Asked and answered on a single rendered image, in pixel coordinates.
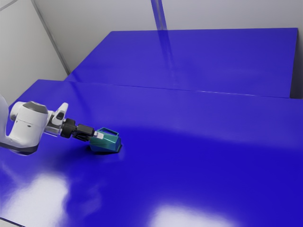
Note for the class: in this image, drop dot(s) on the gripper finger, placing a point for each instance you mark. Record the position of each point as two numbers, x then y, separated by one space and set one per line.
88 130

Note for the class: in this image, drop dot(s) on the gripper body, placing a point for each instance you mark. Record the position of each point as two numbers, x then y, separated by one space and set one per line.
69 128

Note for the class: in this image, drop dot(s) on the teal faceted mug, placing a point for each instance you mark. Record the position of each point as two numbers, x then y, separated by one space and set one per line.
106 143

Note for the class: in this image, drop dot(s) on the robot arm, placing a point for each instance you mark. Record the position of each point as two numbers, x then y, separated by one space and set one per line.
26 127

